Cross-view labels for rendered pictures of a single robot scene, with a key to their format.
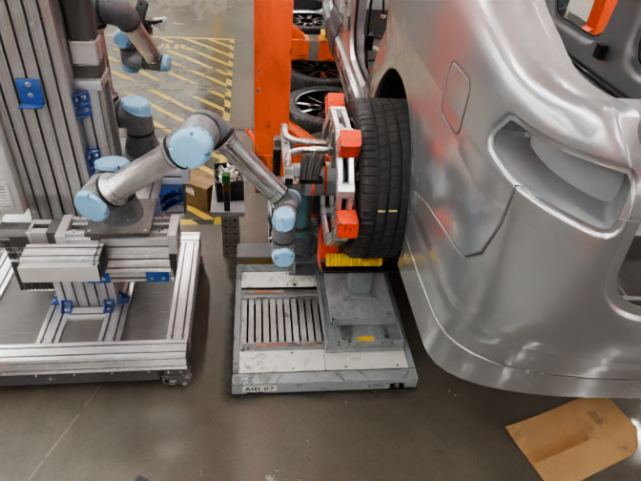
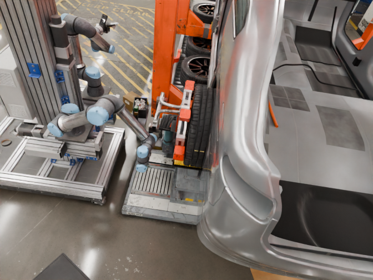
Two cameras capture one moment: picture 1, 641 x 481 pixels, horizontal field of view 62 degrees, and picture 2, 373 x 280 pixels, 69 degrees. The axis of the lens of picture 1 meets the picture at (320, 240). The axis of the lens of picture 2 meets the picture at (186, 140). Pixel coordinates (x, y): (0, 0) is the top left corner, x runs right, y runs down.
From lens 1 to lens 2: 0.55 m
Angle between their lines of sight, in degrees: 10
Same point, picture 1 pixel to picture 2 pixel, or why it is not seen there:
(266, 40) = (159, 48)
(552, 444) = not seen: hidden behind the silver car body
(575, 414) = not seen: hidden behind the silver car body
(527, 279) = (227, 226)
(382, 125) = (204, 108)
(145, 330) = (86, 177)
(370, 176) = (192, 133)
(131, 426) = (73, 220)
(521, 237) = (226, 208)
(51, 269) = (39, 151)
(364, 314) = (191, 187)
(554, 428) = not seen: hidden behind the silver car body
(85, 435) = (52, 221)
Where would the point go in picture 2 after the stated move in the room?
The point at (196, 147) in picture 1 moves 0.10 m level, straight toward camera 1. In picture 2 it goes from (98, 117) to (95, 129)
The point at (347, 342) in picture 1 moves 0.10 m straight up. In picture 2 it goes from (180, 199) to (181, 194)
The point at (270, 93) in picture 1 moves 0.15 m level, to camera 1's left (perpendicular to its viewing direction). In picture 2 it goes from (160, 73) to (144, 68)
